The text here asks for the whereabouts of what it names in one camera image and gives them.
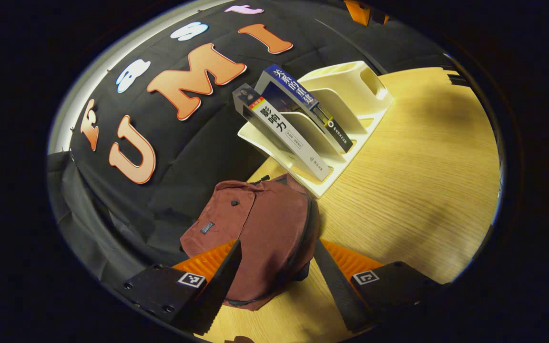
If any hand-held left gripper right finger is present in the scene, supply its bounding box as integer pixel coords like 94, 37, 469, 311
313, 237, 450, 334

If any white plastic bookshelf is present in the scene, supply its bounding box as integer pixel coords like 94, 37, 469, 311
237, 61, 395, 199

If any maroon schoolbag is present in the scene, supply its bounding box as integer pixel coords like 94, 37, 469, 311
180, 174, 323, 312

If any blue spine book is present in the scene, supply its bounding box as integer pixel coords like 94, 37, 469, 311
254, 64, 354, 154

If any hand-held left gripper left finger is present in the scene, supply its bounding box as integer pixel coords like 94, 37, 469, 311
121, 239, 243, 336

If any grey spine book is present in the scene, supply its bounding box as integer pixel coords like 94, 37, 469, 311
233, 83, 334, 182

